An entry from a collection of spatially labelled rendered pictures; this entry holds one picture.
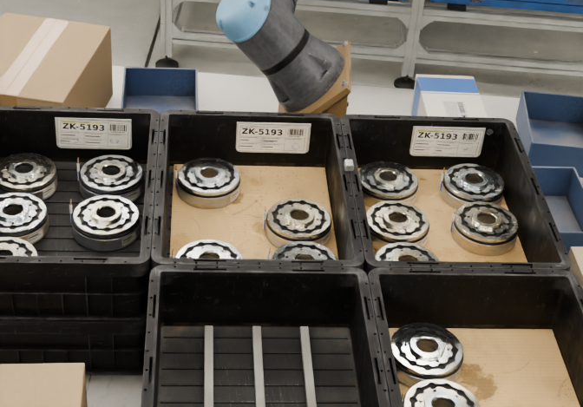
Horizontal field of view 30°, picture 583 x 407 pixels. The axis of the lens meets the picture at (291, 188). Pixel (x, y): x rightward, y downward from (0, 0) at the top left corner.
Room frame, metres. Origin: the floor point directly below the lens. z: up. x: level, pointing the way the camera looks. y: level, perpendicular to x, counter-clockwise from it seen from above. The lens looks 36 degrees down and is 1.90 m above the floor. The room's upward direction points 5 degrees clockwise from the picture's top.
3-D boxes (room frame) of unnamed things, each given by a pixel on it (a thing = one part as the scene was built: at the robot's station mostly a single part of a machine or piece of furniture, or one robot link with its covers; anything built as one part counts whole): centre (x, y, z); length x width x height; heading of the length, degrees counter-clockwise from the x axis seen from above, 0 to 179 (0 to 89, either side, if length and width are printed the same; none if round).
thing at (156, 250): (1.35, 0.06, 0.92); 0.40 x 0.30 x 0.02; 6
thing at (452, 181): (1.50, -0.30, 0.86); 0.10 x 0.10 x 0.01
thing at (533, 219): (1.39, -0.24, 0.87); 0.40 x 0.30 x 0.11; 6
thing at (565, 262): (1.39, -0.24, 0.92); 0.40 x 0.30 x 0.02; 6
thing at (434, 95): (1.88, -0.31, 0.74); 0.20 x 0.12 x 0.09; 5
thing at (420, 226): (1.38, -0.17, 0.86); 0.10 x 0.10 x 0.01
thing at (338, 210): (1.35, 0.06, 0.87); 0.40 x 0.30 x 0.11; 6
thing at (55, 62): (1.80, 0.51, 0.78); 0.30 x 0.22 x 0.16; 174
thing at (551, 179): (1.60, -0.46, 0.73); 0.20 x 0.15 x 0.07; 7
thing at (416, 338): (1.09, -0.20, 0.86); 0.05 x 0.05 x 0.01
